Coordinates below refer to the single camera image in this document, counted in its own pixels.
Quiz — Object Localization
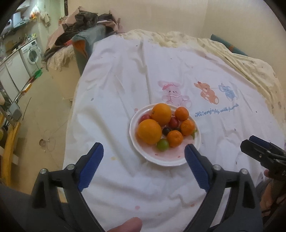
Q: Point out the small mandarin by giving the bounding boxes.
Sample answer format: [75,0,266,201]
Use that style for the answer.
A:
[166,130,183,147]
[180,119,195,136]
[174,106,189,121]

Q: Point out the dark purple grape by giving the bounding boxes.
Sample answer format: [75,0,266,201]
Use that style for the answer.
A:
[162,127,172,136]

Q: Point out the red cherry tomato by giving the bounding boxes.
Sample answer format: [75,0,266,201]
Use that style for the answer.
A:
[168,117,179,129]

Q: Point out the large orange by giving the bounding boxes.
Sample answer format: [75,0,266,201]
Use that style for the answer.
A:
[136,119,162,145]
[150,103,172,126]

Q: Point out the person's right hand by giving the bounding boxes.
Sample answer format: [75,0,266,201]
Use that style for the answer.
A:
[260,169,285,217]

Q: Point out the person's left hand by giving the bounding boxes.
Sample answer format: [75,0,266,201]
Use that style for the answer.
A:
[108,217,142,232]

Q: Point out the pink strawberry ceramic plate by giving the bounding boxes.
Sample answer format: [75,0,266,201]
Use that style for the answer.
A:
[129,103,201,167]

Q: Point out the cream patterned quilt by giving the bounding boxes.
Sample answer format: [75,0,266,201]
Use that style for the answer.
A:
[119,29,285,124]

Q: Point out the yellow wooden rack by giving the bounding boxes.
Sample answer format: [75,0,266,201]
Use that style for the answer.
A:
[1,122,21,186]

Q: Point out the white cartoon animal bedsheet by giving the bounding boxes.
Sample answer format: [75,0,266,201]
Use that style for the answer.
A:
[64,36,285,231]

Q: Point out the teal pillow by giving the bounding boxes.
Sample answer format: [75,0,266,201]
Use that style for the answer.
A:
[210,34,247,56]

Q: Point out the white kitchen cabinets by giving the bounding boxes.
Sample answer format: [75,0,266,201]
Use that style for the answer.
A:
[1,51,30,101]

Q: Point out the teal orange cushion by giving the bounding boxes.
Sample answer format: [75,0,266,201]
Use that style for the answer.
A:
[71,25,106,75]

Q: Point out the white washing machine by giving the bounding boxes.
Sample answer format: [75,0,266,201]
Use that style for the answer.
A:
[19,39,42,77]

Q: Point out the pile of clothes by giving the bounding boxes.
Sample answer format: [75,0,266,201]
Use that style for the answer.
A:
[42,7,122,62]

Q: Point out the white water heater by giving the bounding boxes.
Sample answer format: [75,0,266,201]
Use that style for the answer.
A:
[1,18,13,36]

